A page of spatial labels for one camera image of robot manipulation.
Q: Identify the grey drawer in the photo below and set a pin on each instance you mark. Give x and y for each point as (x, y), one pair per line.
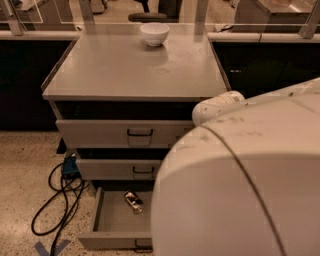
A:
(122, 133)
(102, 169)
(115, 226)

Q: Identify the clear acrylic barrier panel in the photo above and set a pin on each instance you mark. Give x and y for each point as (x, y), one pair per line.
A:
(40, 12)

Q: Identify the grey metal drawer cabinet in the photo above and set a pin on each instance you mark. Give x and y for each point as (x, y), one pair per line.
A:
(111, 73)

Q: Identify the grey middle drawer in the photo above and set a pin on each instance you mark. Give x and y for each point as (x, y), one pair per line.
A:
(102, 169)

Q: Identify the white ceramic bowl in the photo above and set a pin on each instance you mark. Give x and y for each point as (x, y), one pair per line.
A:
(154, 34)

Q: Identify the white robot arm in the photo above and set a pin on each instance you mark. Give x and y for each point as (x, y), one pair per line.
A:
(245, 181)

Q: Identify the blue power adapter box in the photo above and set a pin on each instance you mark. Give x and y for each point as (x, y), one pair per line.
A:
(69, 168)

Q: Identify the grey bottom drawer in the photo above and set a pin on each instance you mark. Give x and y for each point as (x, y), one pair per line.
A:
(115, 226)

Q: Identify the grey top drawer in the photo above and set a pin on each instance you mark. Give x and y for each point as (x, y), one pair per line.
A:
(122, 133)

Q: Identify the crushed shiny metal can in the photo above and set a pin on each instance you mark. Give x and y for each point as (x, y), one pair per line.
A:
(134, 202)

